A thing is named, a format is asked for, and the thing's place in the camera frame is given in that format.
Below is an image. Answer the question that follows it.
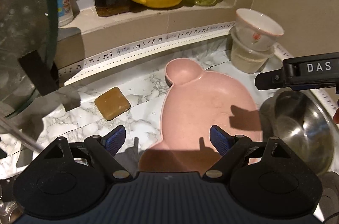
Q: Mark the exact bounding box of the large stainless steel bowl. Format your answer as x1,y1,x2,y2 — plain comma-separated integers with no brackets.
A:
259,89,338,175

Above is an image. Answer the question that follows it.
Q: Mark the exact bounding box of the pink pig-shaped plate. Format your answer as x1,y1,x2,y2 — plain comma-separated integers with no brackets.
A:
139,58,263,174

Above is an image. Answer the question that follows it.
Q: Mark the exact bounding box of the person's right hand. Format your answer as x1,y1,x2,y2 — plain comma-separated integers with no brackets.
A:
333,100,339,124

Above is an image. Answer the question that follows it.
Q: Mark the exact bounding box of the clear plastic container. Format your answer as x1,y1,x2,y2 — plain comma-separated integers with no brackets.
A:
229,26,275,74

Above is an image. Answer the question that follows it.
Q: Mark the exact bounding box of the music-note edge tape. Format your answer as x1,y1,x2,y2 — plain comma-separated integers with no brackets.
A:
58,22,339,118

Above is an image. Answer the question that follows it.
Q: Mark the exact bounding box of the white medicine bottle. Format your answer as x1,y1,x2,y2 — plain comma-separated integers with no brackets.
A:
57,0,74,27

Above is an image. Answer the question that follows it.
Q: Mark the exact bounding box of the glass pot lid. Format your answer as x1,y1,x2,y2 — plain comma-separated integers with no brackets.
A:
1,0,58,118

